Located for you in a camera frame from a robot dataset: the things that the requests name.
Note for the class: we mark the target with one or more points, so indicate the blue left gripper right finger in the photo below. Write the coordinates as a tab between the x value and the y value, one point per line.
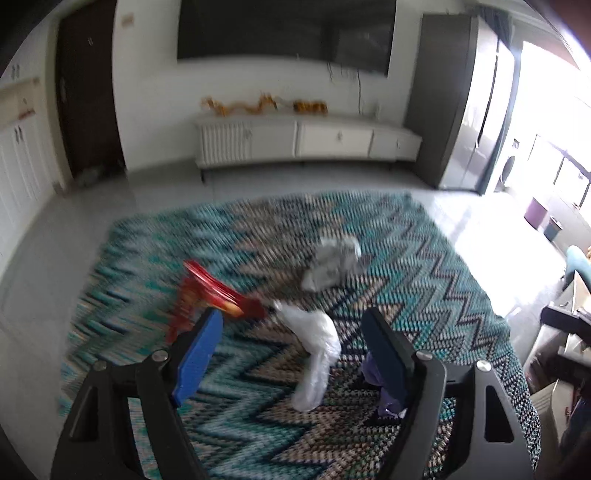
392	353

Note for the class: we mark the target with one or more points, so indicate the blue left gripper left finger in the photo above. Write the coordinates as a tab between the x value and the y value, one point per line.
191	353

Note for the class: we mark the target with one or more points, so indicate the red snack bag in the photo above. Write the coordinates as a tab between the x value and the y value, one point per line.
199	289

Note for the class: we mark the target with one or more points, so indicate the white clear plastic bag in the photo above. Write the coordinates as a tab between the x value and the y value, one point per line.
316	332

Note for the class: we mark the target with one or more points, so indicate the silver grey foil wrapper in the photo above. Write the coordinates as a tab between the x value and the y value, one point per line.
335	259

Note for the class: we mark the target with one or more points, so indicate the zigzag teal patterned rug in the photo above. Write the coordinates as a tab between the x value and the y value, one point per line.
284	397

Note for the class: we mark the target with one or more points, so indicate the white washing machine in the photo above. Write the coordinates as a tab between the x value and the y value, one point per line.
506	169

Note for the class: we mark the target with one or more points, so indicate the teal small bin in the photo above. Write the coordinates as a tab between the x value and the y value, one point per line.
552	229

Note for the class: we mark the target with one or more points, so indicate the grey door mat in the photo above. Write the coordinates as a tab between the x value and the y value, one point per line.
89	177

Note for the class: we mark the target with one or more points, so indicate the white low TV cabinet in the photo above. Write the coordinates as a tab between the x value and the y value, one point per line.
239	140

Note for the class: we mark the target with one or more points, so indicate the golden tiger figurine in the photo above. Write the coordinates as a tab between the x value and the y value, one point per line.
310	107

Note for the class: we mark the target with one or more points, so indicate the grey double-door refrigerator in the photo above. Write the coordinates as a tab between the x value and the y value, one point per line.
459	100

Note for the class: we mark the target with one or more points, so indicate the dark brown entrance door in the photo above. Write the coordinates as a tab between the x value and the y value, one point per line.
84	89

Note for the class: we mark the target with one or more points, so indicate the golden dragon figurine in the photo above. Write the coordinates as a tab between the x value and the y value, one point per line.
226	109

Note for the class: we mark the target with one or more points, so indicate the white wall cupboard unit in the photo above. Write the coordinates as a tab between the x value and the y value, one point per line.
27	174

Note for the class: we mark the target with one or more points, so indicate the large black wall television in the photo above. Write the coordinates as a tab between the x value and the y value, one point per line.
352	34

